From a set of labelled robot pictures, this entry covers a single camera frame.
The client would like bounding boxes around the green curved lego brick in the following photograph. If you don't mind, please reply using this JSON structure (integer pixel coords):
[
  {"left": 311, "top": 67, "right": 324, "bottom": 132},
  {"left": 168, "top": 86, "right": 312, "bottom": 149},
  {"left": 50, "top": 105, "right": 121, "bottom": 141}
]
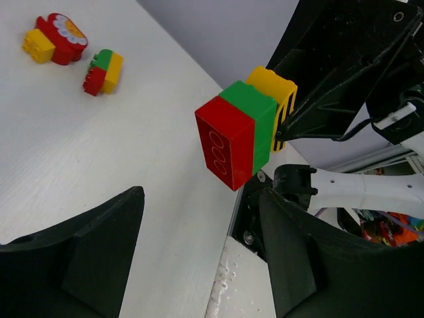
[{"left": 88, "top": 49, "right": 113, "bottom": 71}]

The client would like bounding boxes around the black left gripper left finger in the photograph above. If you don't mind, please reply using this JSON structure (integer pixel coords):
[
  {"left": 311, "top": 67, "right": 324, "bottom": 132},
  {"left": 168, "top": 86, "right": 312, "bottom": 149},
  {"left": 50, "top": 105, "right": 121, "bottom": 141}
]
[{"left": 1, "top": 186, "right": 145, "bottom": 317}]

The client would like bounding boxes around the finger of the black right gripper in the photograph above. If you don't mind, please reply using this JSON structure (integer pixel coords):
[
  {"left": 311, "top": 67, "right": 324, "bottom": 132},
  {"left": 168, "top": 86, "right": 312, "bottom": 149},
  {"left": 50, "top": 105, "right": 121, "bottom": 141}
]
[{"left": 267, "top": 1, "right": 423, "bottom": 142}]

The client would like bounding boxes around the small red lego brick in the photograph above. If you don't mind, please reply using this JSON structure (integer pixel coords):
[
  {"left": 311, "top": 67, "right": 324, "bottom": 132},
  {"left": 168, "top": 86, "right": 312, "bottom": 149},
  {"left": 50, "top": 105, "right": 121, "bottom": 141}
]
[{"left": 83, "top": 66, "right": 107, "bottom": 96}]

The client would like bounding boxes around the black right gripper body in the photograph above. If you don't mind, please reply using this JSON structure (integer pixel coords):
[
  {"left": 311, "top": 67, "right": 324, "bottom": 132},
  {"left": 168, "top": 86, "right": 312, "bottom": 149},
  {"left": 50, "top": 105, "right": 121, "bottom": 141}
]
[{"left": 366, "top": 59, "right": 423, "bottom": 144}]

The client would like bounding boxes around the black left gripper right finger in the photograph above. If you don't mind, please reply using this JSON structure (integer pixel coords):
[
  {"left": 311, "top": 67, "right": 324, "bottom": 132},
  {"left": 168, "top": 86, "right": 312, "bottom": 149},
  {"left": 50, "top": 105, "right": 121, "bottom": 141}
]
[{"left": 259, "top": 189, "right": 423, "bottom": 317}]

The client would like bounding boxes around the red bottom lego brick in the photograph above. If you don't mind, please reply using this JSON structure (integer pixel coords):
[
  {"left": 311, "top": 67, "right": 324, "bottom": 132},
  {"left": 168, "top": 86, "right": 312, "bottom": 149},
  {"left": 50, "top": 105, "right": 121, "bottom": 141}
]
[{"left": 195, "top": 96, "right": 255, "bottom": 191}]

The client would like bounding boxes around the small yellow lego brick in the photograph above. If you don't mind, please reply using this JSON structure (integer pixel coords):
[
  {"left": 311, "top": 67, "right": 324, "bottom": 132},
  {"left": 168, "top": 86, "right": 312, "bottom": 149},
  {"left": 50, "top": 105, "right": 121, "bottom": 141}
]
[{"left": 22, "top": 28, "right": 56, "bottom": 64}]

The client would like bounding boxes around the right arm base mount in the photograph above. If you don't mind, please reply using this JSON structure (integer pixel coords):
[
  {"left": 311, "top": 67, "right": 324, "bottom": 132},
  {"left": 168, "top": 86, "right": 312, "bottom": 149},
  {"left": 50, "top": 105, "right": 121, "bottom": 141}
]
[{"left": 231, "top": 170, "right": 299, "bottom": 262}]

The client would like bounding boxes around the long yellow lego brick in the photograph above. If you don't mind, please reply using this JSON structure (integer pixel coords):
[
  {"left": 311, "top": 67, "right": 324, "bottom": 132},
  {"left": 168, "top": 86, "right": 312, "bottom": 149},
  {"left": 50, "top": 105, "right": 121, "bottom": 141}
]
[{"left": 101, "top": 53, "right": 123, "bottom": 94}]

